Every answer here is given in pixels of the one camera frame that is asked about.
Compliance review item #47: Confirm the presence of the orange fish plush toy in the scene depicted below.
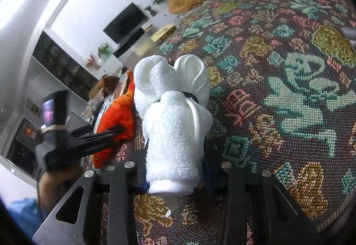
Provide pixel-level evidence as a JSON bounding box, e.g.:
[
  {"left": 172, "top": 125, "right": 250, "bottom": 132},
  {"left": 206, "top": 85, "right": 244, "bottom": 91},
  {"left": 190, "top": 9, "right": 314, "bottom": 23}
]
[{"left": 92, "top": 70, "right": 135, "bottom": 169}]

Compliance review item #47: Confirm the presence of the white towel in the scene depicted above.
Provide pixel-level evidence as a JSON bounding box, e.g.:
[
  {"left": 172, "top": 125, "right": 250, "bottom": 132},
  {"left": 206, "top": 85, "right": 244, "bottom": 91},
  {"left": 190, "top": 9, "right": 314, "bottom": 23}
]
[{"left": 133, "top": 54, "right": 213, "bottom": 194}]

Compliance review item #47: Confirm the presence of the person's left hand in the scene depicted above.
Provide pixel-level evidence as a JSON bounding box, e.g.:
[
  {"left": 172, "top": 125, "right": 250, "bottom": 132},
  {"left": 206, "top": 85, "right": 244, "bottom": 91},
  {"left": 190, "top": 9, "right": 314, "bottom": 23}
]
[{"left": 37, "top": 165, "right": 83, "bottom": 213}]

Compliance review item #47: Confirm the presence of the brown knit cloth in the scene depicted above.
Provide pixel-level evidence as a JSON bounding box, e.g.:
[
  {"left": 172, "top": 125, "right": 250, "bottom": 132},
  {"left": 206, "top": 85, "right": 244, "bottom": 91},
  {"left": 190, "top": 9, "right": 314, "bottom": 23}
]
[{"left": 89, "top": 75, "right": 119, "bottom": 100}]

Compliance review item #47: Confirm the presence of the dark glass display cabinet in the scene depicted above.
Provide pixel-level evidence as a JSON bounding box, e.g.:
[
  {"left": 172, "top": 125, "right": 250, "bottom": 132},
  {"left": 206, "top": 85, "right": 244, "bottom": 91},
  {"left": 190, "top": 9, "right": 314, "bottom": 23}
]
[{"left": 32, "top": 32, "right": 98, "bottom": 101}]

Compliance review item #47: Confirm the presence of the red flower vase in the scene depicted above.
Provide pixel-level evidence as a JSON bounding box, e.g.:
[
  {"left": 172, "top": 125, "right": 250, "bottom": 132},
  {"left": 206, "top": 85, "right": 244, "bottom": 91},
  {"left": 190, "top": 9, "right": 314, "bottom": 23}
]
[{"left": 86, "top": 54, "right": 97, "bottom": 68}]

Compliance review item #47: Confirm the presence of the green potted plant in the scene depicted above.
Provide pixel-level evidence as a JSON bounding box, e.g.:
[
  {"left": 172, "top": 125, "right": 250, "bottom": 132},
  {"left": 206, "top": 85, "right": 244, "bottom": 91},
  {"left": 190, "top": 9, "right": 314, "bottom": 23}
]
[{"left": 98, "top": 43, "right": 111, "bottom": 59}]

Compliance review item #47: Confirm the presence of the black flat television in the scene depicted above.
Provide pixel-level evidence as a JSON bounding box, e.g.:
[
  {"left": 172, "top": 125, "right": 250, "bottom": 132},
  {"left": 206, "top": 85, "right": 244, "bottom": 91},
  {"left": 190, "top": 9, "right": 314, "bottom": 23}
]
[{"left": 103, "top": 3, "right": 148, "bottom": 45}]

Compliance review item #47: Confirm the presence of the yellow flat box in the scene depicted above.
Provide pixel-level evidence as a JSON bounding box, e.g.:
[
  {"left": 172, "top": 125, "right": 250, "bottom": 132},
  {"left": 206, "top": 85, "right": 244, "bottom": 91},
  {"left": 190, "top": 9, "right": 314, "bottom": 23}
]
[{"left": 150, "top": 24, "right": 177, "bottom": 44}]

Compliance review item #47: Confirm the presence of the patterned woven tablecloth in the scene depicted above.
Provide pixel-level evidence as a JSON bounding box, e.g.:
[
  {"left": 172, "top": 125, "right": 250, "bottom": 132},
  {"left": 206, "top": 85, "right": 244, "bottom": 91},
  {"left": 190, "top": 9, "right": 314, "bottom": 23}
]
[{"left": 83, "top": 0, "right": 356, "bottom": 245}]

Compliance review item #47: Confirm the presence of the small dark potted plant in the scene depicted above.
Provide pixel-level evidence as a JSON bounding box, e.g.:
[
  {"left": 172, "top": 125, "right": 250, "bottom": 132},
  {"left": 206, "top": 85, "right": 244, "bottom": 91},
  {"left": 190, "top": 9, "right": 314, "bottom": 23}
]
[{"left": 144, "top": 5, "right": 156, "bottom": 17}]

